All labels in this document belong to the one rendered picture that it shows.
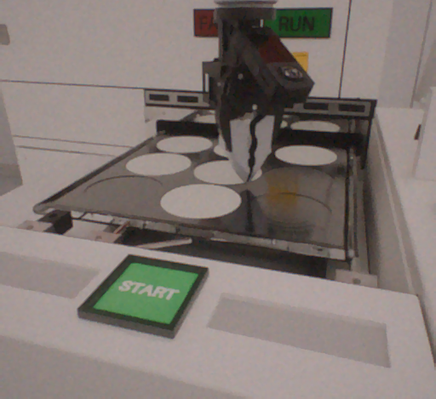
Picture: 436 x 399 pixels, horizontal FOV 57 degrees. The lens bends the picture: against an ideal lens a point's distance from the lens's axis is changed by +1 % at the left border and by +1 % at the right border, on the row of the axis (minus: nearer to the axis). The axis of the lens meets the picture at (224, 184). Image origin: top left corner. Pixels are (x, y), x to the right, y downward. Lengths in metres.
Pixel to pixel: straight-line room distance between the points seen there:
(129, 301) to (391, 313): 0.14
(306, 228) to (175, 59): 0.49
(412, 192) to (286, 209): 0.15
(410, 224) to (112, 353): 0.23
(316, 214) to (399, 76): 1.83
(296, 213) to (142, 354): 0.30
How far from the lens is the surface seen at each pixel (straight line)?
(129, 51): 0.86
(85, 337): 0.23
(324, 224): 0.45
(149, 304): 0.23
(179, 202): 0.49
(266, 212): 0.47
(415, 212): 0.35
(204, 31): 0.78
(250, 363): 0.20
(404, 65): 2.26
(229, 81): 0.47
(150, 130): 0.85
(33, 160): 1.07
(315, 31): 0.74
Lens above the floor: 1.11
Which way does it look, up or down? 23 degrees down
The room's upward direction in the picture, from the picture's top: straight up
